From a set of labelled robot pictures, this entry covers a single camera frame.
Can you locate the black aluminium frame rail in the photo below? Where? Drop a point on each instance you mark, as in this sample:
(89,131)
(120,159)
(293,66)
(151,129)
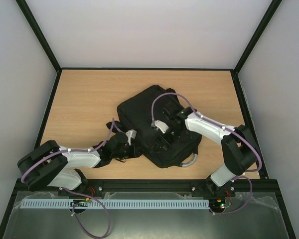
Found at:
(198,188)

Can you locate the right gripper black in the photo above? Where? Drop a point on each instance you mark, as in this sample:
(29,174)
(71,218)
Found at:
(163,138)

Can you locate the grey slotted cable duct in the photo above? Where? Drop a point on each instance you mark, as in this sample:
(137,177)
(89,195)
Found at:
(114,204)

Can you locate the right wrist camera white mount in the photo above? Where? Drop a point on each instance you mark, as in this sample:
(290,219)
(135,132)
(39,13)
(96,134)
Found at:
(159,125)

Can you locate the bag grey metal handle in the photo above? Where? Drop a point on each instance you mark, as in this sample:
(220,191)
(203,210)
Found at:
(190,162)

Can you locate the black student bag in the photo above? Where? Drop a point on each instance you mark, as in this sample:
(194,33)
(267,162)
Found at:
(139,111)

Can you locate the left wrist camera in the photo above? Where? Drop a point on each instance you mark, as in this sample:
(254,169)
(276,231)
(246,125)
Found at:
(131,135)

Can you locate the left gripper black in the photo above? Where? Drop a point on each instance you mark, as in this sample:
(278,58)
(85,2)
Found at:
(135,152)

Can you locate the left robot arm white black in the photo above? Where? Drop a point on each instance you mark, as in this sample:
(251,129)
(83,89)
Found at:
(52,165)

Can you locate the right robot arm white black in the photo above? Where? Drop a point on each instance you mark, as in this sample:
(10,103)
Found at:
(239,149)

